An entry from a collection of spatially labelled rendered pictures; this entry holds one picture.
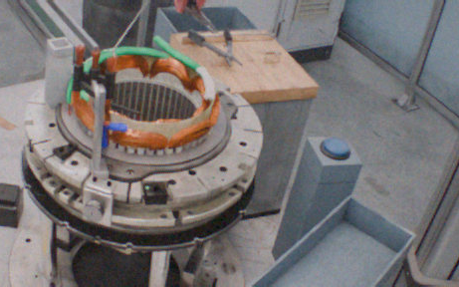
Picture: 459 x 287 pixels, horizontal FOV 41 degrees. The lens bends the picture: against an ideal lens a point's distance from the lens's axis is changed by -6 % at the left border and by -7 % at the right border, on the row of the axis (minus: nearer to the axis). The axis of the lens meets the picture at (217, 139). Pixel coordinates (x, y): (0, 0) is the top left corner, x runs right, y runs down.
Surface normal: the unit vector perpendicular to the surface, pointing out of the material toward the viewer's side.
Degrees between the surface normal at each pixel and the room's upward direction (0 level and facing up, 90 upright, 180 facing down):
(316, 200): 90
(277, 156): 90
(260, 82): 0
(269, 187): 90
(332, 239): 0
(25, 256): 0
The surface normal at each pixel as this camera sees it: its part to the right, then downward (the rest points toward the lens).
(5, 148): 0.17, -0.80
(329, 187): 0.25, 0.59
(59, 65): 0.54, 0.56
